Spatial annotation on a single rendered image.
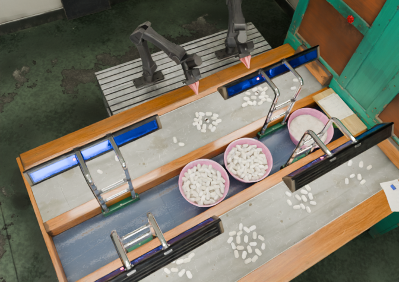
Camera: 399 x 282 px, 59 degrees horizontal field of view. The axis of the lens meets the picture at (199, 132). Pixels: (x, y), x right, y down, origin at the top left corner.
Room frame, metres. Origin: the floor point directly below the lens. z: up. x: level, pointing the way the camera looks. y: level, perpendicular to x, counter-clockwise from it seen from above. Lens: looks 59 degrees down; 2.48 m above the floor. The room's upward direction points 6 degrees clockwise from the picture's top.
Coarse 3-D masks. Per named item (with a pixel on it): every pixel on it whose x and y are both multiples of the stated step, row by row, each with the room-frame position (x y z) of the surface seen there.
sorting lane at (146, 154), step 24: (288, 72) 1.55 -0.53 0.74; (216, 96) 1.30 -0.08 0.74; (240, 96) 1.32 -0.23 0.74; (288, 96) 1.35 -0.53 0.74; (168, 120) 1.09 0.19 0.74; (192, 120) 1.11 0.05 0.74; (240, 120) 1.14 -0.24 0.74; (144, 144) 0.91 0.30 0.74; (168, 144) 0.93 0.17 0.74; (192, 144) 0.94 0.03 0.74; (96, 168) 0.74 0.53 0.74; (120, 168) 0.75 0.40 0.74; (144, 168) 0.77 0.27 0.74; (48, 192) 0.58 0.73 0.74; (72, 192) 0.59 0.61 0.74; (48, 216) 0.46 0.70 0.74
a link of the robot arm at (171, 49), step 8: (144, 24) 1.44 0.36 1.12; (136, 32) 1.39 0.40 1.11; (144, 32) 1.39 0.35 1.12; (152, 32) 1.40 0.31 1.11; (136, 40) 1.39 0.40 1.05; (152, 40) 1.37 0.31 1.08; (160, 40) 1.37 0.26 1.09; (168, 40) 1.39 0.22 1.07; (160, 48) 1.36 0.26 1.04; (168, 48) 1.34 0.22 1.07; (176, 48) 1.36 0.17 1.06; (176, 56) 1.31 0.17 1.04
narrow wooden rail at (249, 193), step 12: (360, 132) 1.13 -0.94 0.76; (336, 144) 1.03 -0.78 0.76; (312, 156) 0.94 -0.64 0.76; (288, 168) 0.85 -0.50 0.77; (264, 180) 0.76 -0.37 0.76; (276, 180) 0.77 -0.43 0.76; (240, 192) 0.68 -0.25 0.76; (252, 192) 0.69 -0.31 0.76; (228, 204) 0.61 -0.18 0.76; (240, 204) 0.62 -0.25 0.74; (204, 216) 0.53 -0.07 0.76; (180, 228) 0.46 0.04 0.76; (156, 240) 0.39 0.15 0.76; (132, 252) 0.33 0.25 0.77; (144, 252) 0.33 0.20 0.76; (108, 264) 0.26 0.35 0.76; (120, 264) 0.27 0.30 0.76; (96, 276) 0.21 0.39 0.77
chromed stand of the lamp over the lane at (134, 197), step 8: (112, 136) 0.74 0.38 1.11; (112, 144) 0.70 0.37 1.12; (80, 152) 0.65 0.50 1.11; (120, 152) 0.66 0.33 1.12; (80, 160) 0.60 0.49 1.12; (120, 160) 0.63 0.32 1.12; (80, 168) 0.57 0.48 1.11; (88, 176) 0.54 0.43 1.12; (128, 176) 0.60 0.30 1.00; (88, 184) 0.52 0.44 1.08; (112, 184) 0.57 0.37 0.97; (128, 184) 0.60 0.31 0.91; (96, 192) 0.52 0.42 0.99; (120, 192) 0.58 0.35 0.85; (104, 200) 0.53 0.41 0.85; (128, 200) 0.59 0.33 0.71; (136, 200) 0.60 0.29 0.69; (104, 208) 0.52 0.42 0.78; (112, 208) 0.54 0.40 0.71; (120, 208) 0.55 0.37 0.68; (104, 216) 0.50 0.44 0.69
